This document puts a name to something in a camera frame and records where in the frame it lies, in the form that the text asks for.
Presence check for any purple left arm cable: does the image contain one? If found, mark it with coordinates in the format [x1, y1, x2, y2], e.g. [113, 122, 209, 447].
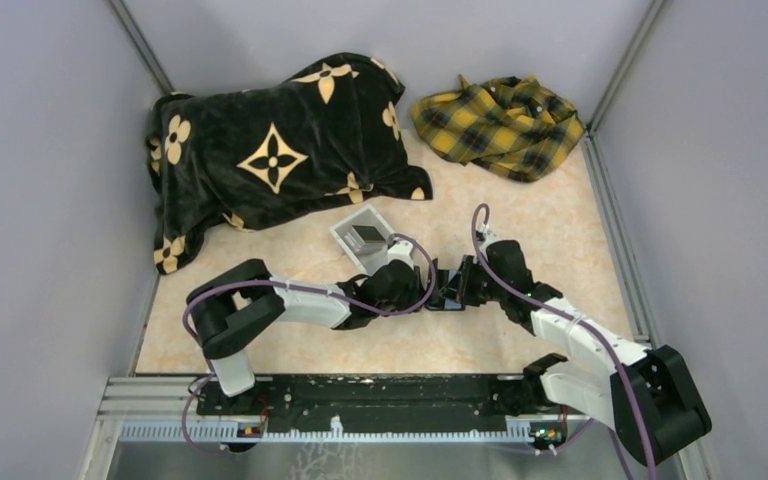
[179, 231, 440, 458]

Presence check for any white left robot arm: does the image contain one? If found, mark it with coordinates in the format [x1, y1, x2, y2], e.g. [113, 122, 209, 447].
[184, 259, 430, 414]

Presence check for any yellow plaid cloth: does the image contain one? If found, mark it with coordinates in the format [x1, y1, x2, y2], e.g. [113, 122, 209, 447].
[411, 75, 586, 183]

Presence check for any black floral velvet blanket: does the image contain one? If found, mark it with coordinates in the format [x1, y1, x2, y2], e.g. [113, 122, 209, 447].
[145, 52, 433, 275]

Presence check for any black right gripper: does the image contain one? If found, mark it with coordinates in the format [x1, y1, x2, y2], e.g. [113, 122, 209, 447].
[438, 255, 508, 307]

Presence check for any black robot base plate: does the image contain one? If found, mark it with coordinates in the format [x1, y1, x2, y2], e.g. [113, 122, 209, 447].
[196, 374, 576, 442]

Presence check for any black leather card holder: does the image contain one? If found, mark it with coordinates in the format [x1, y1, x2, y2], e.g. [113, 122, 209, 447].
[425, 269, 466, 311]

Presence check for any white plastic card tray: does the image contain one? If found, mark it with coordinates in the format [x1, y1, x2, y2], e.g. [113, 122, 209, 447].
[329, 205, 395, 275]

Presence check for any aluminium frame rail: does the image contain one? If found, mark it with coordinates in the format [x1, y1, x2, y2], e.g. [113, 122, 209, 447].
[81, 374, 589, 479]

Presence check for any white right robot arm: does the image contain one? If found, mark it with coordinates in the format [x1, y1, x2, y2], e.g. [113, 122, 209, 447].
[433, 240, 713, 466]

